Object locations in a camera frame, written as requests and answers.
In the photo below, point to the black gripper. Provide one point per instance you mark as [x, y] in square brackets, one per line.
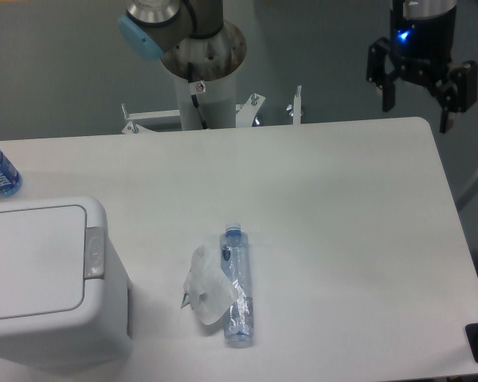
[421, 40]

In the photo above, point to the white plastic trash can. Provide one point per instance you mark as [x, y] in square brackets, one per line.
[65, 296]

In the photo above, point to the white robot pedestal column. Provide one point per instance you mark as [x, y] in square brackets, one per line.
[204, 73]

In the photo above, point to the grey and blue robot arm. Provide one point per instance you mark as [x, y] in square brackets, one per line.
[153, 28]

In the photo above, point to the white metal base frame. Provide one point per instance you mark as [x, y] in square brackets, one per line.
[247, 115]

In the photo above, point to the crumpled white plastic wrapper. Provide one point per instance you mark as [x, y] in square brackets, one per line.
[207, 289]

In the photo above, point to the clear empty plastic bottle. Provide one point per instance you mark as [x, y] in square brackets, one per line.
[238, 320]

